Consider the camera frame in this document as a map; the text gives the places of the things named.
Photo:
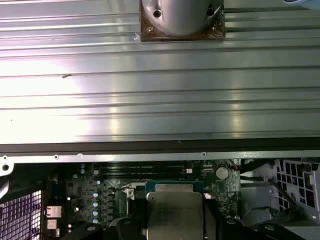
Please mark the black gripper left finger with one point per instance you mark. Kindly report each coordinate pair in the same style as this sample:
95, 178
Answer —
140, 225

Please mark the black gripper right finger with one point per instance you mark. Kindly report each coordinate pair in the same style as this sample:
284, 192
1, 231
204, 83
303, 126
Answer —
215, 225

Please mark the silver CPU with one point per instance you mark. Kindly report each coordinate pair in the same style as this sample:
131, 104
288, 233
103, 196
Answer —
175, 215

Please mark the CPU socket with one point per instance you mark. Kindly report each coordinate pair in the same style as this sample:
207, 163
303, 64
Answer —
130, 193

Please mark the silver metal drive cage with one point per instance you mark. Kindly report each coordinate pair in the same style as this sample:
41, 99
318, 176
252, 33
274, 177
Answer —
257, 200

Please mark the silver coin battery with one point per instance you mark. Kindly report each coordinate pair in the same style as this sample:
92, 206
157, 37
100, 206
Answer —
222, 173

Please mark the green motherboard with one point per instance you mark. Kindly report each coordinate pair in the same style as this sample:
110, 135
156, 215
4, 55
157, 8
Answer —
82, 190

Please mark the black PC case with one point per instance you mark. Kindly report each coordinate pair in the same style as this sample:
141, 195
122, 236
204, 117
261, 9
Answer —
150, 157

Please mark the brown square base plate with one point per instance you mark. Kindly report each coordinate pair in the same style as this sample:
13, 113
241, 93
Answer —
150, 35

